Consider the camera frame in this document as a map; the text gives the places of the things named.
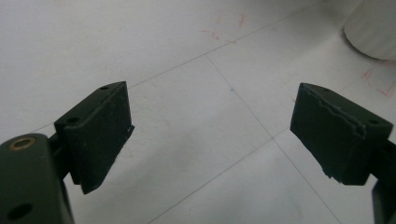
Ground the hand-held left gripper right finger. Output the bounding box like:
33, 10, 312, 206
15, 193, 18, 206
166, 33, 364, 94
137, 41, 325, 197
290, 82, 394, 187

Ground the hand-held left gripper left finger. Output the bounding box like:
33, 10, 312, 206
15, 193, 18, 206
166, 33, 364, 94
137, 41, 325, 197
54, 81, 135, 195

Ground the cream rice bucket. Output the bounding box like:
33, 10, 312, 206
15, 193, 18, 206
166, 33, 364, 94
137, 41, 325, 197
343, 0, 396, 62

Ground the white table cover sheet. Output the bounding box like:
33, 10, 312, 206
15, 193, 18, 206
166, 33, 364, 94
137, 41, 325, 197
0, 0, 396, 224

